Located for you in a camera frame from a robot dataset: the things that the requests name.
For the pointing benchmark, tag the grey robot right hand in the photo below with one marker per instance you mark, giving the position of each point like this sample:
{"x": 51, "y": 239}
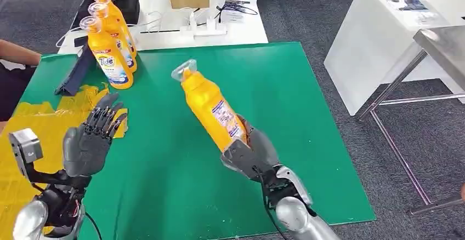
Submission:
{"x": 265, "y": 151}

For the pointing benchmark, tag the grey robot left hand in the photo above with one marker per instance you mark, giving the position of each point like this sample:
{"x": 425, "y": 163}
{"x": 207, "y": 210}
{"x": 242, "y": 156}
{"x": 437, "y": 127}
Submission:
{"x": 85, "y": 147}

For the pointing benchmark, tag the orange detergent bottle clear cap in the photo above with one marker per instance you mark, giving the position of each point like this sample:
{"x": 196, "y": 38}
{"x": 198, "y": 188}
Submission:
{"x": 207, "y": 104}
{"x": 107, "y": 60}
{"x": 109, "y": 22}
{"x": 118, "y": 15}

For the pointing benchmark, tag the green table mat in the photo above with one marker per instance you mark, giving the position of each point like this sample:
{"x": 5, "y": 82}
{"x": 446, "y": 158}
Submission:
{"x": 218, "y": 180}

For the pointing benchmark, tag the dark blue folded stand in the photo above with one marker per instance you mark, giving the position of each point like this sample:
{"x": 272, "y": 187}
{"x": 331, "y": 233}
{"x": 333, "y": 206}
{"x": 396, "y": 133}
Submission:
{"x": 76, "y": 73}

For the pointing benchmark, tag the yellow sheet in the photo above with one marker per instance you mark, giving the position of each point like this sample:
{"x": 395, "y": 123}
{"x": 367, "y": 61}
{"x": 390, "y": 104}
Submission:
{"x": 11, "y": 180}

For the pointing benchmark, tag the person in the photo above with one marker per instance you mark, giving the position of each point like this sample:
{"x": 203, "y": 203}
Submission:
{"x": 11, "y": 86}

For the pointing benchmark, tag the black phone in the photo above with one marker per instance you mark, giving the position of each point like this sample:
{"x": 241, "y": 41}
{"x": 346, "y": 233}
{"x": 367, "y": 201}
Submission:
{"x": 80, "y": 41}

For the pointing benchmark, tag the white power strip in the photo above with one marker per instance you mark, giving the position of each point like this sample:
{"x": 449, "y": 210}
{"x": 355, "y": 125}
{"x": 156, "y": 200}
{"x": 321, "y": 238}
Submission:
{"x": 207, "y": 30}

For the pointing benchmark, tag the white cabinet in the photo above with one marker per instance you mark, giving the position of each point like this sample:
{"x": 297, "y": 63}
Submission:
{"x": 374, "y": 49}

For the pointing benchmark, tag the white table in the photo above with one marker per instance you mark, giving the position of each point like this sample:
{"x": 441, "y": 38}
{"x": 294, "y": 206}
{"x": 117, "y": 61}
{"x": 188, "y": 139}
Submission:
{"x": 163, "y": 6}

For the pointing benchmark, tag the clear plastic bag with papers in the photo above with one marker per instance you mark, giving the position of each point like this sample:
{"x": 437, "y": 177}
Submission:
{"x": 412, "y": 9}

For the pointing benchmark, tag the steel table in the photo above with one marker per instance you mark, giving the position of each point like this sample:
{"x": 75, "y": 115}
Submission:
{"x": 443, "y": 47}

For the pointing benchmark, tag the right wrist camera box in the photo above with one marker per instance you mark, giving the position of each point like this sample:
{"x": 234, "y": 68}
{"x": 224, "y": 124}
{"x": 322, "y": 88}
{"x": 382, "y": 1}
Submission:
{"x": 239, "y": 158}

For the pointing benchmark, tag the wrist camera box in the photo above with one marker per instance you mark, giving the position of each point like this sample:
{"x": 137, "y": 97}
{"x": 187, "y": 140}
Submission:
{"x": 239, "y": 158}
{"x": 27, "y": 147}

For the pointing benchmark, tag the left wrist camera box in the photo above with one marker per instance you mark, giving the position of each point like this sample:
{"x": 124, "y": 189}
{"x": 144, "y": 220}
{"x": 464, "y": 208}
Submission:
{"x": 27, "y": 147}

